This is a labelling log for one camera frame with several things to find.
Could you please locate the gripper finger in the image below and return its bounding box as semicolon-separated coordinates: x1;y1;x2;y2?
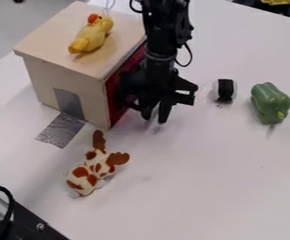
157;98;176;125
139;98;158;122

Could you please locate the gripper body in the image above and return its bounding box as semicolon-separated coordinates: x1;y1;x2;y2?
127;59;200;111

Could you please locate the drawer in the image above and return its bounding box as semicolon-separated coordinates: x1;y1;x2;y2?
104;42;149;128

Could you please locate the brown and white plush dog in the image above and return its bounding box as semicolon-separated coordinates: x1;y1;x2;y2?
64;129;131;197

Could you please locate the grey tape strip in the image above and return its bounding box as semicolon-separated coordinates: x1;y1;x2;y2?
34;87;88;150

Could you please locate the cabinet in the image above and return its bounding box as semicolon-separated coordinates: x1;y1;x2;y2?
12;0;147;129

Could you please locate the yellow plush duck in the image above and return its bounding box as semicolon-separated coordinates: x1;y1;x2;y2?
67;13;116;54

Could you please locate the green toy pepper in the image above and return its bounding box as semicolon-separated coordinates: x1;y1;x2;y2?
250;82;290;125

